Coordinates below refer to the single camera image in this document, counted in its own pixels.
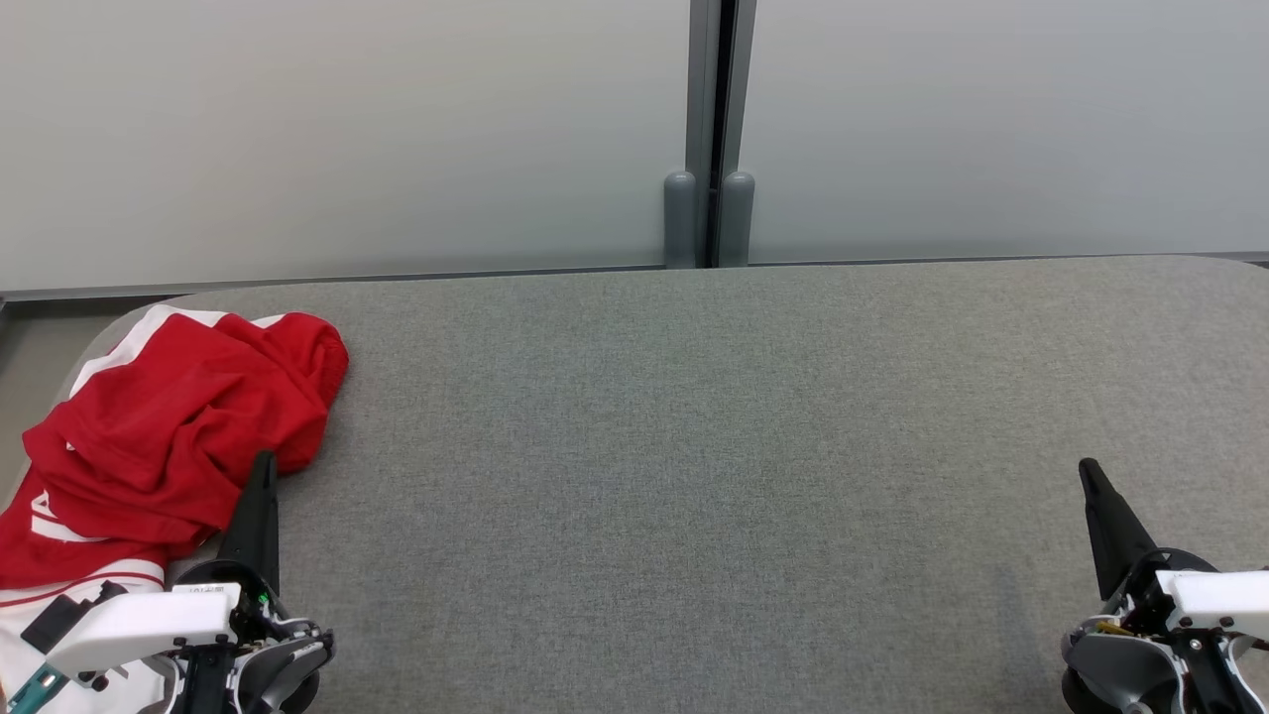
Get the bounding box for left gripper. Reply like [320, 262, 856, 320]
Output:
[45, 450, 336, 714]

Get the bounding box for grey rounded post cap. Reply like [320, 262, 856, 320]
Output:
[720, 171, 756, 268]
[663, 171, 699, 270]

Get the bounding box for grey partition frame post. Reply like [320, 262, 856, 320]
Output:
[686, 0, 760, 269]

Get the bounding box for grey partition base rail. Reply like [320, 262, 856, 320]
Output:
[749, 250, 1269, 268]
[0, 264, 687, 301]

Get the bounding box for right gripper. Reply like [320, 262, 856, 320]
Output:
[1061, 457, 1269, 714]

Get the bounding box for grey fabric upholstered bench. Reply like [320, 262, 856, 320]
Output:
[0, 254, 1269, 714]

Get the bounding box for red shorts with white stripes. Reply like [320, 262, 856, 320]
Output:
[22, 305, 350, 561]

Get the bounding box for teal cable connector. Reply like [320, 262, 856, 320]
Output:
[3, 662, 70, 714]

